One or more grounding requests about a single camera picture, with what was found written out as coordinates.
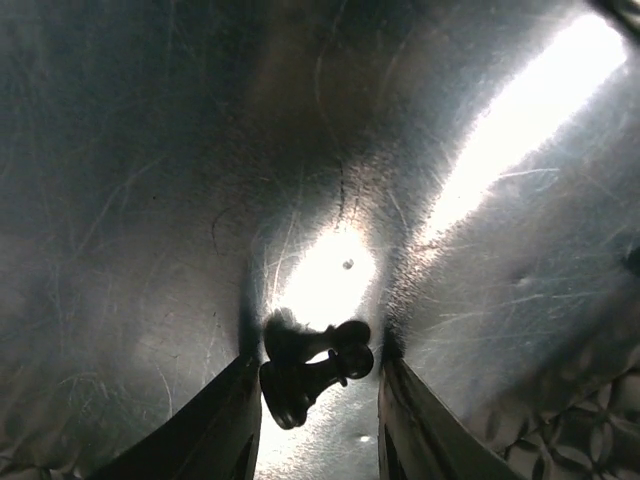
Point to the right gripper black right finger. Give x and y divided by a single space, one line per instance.
419 437

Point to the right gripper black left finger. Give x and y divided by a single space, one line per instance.
214 436

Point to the black chess pawn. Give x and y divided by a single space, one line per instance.
290 390

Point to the right pink tray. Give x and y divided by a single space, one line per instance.
451 183

